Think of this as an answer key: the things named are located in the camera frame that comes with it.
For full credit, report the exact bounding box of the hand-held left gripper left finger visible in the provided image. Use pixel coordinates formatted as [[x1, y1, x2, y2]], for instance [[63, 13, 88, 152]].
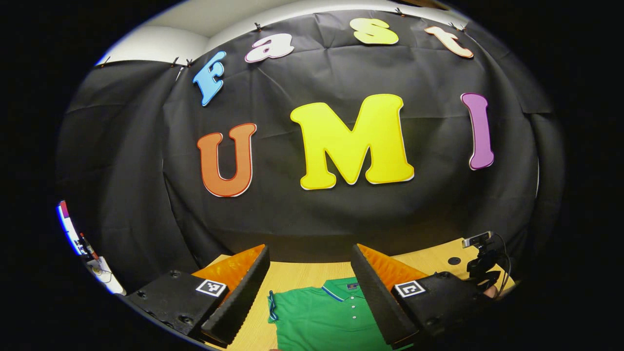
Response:
[[126, 244, 271, 348]]

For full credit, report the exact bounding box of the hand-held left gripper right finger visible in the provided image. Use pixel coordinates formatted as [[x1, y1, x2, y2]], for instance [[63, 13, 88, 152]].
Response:
[[350, 243, 493, 349]]

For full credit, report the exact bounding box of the green T-shirt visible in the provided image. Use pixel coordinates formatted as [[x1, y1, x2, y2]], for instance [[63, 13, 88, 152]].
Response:
[[267, 277, 415, 351]]

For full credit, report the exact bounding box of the black backdrop cloth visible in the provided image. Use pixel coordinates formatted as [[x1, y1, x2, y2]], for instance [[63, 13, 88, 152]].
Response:
[[56, 9, 566, 293]]

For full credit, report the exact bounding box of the small black webcam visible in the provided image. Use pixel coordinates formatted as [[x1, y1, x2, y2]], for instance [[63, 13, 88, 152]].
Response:
[[462, 231, 493, 248]]

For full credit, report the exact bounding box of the white device with cable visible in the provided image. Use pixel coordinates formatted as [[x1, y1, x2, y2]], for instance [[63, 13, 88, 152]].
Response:
[[87, 256, 126, 295]]

